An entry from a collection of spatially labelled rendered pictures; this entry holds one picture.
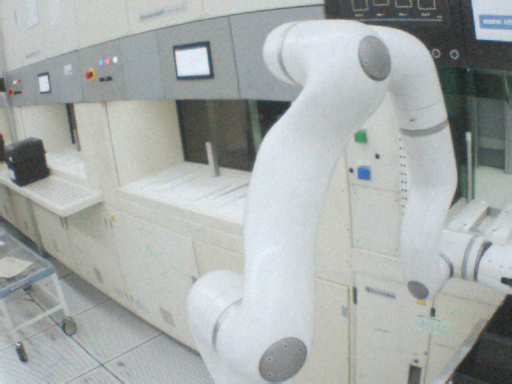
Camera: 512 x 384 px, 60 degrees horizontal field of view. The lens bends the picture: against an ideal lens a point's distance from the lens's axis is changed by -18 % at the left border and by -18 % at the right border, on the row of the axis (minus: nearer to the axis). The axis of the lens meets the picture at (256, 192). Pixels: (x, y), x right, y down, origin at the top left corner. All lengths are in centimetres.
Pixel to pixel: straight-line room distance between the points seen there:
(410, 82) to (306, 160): 22
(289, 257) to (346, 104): 20
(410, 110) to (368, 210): 68
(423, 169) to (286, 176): 27
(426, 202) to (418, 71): 22
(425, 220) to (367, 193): 59
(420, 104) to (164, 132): 197
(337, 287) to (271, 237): 97
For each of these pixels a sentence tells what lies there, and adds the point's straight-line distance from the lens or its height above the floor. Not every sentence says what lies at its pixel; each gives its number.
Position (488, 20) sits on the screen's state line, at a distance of 113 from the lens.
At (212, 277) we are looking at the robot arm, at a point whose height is 118.
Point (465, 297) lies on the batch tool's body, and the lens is 136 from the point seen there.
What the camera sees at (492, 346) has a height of 99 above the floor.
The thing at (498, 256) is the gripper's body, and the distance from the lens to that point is 89.
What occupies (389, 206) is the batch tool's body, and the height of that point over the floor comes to 102.
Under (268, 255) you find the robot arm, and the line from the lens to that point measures 64.
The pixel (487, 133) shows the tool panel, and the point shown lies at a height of 101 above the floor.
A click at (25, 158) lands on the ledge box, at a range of 325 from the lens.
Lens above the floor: 153
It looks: 19 degrees down
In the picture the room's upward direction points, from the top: 8 degrees counter-clockwise
